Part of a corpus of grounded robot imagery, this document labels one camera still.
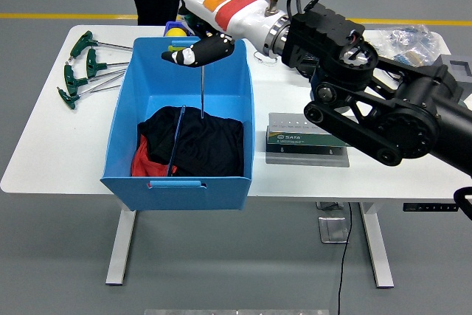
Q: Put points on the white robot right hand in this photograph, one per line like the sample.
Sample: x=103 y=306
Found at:
x=228 y=5

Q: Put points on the large blue plastic bin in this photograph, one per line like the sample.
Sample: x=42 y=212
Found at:
x=184 y=82

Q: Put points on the grey green hex key rack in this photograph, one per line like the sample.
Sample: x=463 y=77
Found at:
x=291 y=139

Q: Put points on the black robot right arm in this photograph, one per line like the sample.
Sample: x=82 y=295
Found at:
x=405 y=108

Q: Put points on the yellow ball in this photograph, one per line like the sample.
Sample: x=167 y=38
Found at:
x=175 y=32

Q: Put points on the small dark blue bin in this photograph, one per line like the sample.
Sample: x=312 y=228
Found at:
x=170 y=26

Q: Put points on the black cloth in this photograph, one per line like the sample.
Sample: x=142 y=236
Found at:
x=210 y=145

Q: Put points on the red cloth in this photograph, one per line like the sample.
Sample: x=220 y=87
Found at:
x=142 y=163

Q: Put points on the clear plastic bag of parts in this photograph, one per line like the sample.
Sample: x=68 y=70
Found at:
x=409 y=40

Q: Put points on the grey square block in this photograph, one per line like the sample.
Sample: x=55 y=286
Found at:
x=448 y=62

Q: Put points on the silver floor socket plate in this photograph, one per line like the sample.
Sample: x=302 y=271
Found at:
x=333 y=230

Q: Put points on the white table leg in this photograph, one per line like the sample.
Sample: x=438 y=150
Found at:
x=376 y=248
x=119 y=252

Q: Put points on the black table control panel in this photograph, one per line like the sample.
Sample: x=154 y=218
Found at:
x=427 y=207

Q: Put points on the small silver floor bracket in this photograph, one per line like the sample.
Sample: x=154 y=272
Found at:
x=329 y=205

